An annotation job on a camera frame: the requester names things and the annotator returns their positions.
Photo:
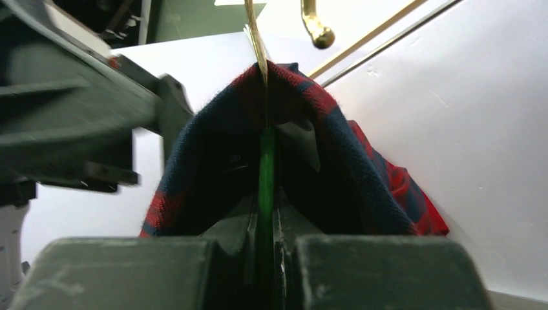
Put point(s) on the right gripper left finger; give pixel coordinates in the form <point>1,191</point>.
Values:
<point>210,271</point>

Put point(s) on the green hanger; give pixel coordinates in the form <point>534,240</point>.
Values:
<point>265,264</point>

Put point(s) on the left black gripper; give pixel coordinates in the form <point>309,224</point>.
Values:
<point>67,112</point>

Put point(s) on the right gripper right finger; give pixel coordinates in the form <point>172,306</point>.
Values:
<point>325,271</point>

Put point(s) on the dark plaid garment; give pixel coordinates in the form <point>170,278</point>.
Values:
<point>355,191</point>

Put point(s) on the wooden clothes rack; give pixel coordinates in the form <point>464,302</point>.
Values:
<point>328,64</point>

